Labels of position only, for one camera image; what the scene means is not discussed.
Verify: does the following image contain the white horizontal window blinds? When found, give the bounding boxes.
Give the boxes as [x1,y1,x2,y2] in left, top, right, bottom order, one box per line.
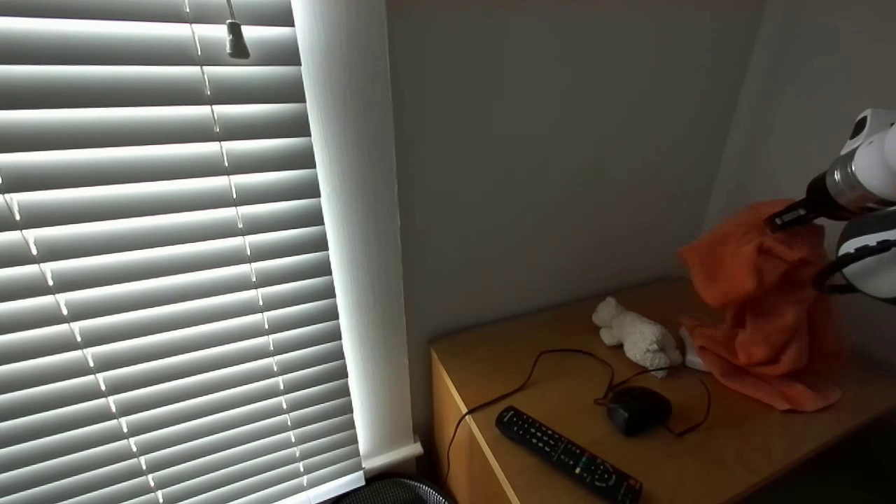
[0,0,368,504]

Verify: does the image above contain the blind cord pull knob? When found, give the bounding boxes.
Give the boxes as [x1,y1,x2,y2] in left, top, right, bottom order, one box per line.
[224,16,253,62]

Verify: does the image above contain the black power adapter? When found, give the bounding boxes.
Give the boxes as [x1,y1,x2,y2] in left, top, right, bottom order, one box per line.
[602,383,674,440]

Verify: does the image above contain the orange terry blanket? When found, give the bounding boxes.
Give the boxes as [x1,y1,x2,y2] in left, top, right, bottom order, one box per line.
[679,196,848,413]

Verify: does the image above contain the white stuffed toy animal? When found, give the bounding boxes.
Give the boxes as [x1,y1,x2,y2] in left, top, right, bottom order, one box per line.
[589,293,687,373]

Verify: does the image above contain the dark round bin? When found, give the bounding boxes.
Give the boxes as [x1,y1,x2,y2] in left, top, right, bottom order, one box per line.
[333,472,452,504]

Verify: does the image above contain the light wooden chest of drawers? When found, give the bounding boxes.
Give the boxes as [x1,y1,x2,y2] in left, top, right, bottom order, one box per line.
[429,275,896,504]

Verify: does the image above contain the small white remote control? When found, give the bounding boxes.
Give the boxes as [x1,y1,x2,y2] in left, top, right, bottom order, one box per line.
[679,325,714,373]

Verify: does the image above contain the white window frame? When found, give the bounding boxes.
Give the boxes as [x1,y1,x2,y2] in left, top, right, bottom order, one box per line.
[288,0,429,478]

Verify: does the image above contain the thin dark adapter cable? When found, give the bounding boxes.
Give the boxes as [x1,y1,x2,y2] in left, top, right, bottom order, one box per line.
[443,345,714,471]

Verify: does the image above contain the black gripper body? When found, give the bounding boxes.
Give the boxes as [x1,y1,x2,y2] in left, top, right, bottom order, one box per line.
[765,164,863,231]

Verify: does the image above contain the black TV remote control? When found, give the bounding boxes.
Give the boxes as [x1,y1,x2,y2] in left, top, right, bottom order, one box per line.
[494,402,645,504]

